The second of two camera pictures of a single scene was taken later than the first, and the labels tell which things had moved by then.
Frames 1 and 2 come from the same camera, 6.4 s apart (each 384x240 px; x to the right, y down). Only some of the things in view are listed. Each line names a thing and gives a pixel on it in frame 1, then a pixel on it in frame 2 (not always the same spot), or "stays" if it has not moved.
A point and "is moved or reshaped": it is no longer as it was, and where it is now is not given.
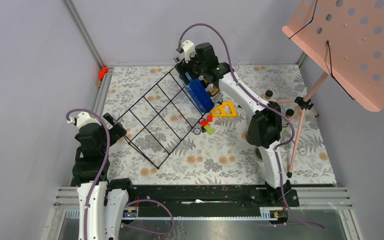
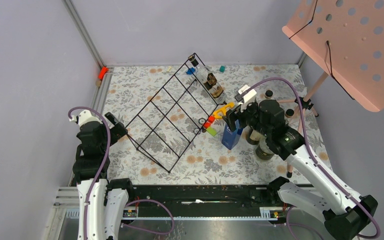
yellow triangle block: (226, 110) stays
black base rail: (184, 196) stays
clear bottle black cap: (289, 113) stays
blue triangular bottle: (199, 93) to (229, 138)
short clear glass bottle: (268, 93) stays
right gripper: (184, 66) to (238, 113)
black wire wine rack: (161, 119) is moved or reshaped
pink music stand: (360, 43) stays
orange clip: (102, 73) stays
